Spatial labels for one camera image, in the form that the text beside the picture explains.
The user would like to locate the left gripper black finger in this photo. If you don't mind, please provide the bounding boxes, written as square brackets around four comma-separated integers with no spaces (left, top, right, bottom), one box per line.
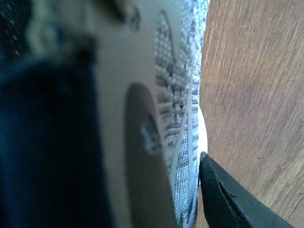
[199,152,292,228]

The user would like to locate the grey knit sneaker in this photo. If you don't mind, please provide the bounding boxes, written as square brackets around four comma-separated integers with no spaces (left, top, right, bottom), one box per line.
[0,0,209,228]

